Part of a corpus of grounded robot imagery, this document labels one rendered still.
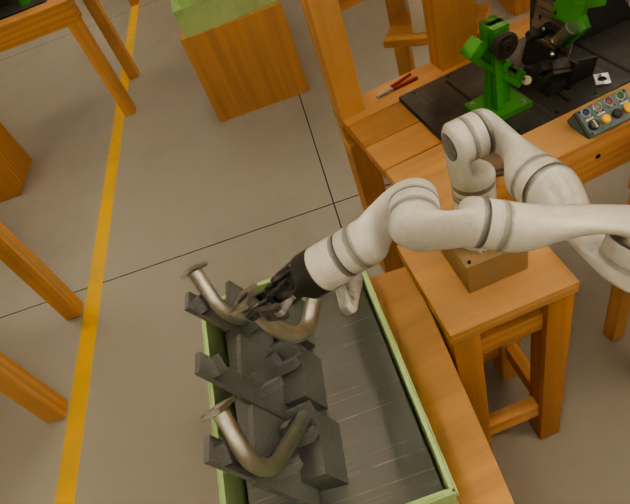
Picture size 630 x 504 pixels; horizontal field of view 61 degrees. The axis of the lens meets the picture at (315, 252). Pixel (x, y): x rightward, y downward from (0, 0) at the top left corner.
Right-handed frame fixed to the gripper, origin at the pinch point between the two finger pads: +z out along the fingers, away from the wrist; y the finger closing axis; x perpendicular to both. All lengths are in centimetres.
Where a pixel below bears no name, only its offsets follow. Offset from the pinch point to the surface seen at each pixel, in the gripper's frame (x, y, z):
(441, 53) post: 13, -126, -26
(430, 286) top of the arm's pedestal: 39, -42, -6
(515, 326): 58, -39, -17
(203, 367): 4.6, 1.1, 18.7
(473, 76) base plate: 24, -118, -31
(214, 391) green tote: 16.1, -8.2, 33.3
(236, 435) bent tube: 11.1, 14.2, 10.5
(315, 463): 33.0, 4.3, 15.1
